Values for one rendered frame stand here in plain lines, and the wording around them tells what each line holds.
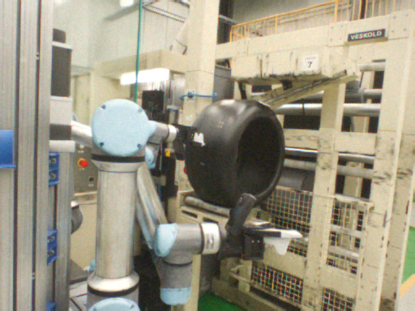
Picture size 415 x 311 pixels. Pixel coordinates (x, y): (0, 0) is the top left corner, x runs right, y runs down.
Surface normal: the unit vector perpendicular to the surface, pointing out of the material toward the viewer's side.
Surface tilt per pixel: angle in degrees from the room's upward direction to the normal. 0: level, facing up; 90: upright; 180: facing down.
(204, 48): 90
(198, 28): 90
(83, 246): 90
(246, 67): 90
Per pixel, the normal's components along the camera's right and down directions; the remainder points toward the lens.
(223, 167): -0.04, 0.22
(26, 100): 0.68, 0.12
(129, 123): 0.30, -0.02
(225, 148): -0.02, -0.01
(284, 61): -0.70, 0.02
